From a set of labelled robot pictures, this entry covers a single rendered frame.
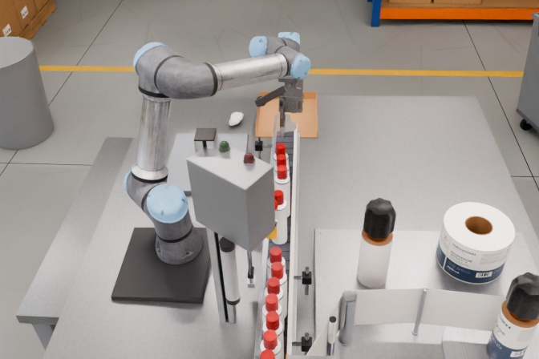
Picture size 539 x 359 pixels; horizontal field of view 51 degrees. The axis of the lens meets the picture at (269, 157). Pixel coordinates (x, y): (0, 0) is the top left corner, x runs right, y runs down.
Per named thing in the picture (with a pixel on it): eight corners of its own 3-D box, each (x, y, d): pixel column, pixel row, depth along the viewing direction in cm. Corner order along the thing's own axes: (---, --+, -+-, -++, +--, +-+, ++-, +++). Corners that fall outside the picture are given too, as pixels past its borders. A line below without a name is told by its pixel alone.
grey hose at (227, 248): (240, 305, 138) (233, 248, 125) (225, 304, 139) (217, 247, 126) (241, 293, 141) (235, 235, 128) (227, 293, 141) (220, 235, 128)
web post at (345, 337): (354, 347, 150) (358, 304, 139) (337, 346, 151) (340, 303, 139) (353, 332, 154) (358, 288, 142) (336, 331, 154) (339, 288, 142)
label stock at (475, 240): (510, 286, 164) (523, 252, 155) (440, 282, 166) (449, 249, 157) (495, 236, 180) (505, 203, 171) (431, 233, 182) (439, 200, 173)
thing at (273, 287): (284, 337, 153) (283, 290, 140) (265, 336, 154) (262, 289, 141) (285, 321, 157) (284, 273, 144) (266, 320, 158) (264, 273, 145)
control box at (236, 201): (250, 253, 124) (245, 190, 112) (195, 221, 132) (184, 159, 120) (277, 227, 130) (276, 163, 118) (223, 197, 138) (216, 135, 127)
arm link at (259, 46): (272, 43, 174) (297, 45, 181) (249, 31, 181) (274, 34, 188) (265, 67, 177) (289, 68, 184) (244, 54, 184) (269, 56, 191)
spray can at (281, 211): (287, 245, 179) (286, 199, 167) (270, 245, 180) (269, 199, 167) (287, 234, 184) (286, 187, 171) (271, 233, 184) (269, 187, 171)
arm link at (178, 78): (177, 75, 143) (316, 50, 172) (156, 60, 150) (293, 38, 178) (176, 115, 149) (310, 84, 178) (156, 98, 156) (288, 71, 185)
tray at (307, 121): (318, 138, 233) (318, 130, 230) (255, 137, 234) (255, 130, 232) (317, 98, 256) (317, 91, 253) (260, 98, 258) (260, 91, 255)
